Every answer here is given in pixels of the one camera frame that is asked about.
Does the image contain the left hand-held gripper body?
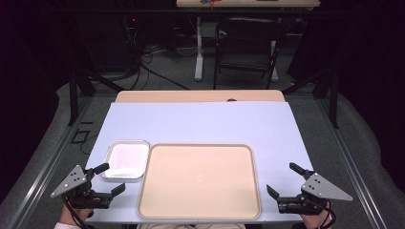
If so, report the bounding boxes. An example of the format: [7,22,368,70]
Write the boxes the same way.
[51,164,114,210]

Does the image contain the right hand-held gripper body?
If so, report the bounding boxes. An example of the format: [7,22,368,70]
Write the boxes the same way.
[277,171,353,216]

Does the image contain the person's right hand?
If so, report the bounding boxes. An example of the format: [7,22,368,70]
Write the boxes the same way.
[300,209,332,229]

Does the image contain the person's left hand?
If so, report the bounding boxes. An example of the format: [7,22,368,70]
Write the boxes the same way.
[59,204,95,228]

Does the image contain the white square container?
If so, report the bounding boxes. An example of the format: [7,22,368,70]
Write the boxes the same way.
[101,139,151,183]

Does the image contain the white cloth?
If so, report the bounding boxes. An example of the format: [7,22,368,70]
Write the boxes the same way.
[106,142,149,179]

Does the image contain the person's white sleeve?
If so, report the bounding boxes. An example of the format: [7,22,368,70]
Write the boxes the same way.
[53,221,81,229]

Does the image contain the large beige plastic tray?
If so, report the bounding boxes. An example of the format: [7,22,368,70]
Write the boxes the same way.
[136,143,263,221]

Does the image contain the black metal stand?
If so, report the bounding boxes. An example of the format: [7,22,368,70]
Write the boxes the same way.
[282,66,340,130]
[67,65,126,127]

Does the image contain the person's beige trousers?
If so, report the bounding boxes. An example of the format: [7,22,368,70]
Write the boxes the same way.
[137,222,246,229]

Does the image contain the pale blue table board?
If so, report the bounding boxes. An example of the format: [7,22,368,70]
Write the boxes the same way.
[85,101,314,224]

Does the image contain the wooden table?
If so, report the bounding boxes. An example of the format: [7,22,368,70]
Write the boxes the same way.
[114,89,287,104]

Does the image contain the dark equipment rack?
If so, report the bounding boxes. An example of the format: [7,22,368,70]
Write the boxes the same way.
[118,13,142,70]

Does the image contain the black folding chair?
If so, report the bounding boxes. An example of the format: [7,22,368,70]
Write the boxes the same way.
[213,17,287,91]

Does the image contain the wooden desk with white legs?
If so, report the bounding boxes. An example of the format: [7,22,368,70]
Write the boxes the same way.
[176,0,321,82]

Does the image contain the black horizontal bar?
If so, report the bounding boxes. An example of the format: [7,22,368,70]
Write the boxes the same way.
[56,8,339,15]

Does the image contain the aluminium frame rail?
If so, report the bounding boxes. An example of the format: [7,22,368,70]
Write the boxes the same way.
[5,95,95,229]
[316,97,389,229]

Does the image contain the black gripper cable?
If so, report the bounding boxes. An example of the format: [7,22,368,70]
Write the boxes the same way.
[313,198,337,229]
[61,193,88,229]

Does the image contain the black floor cables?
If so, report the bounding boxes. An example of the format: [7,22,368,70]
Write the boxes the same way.
[125,42,192,92]

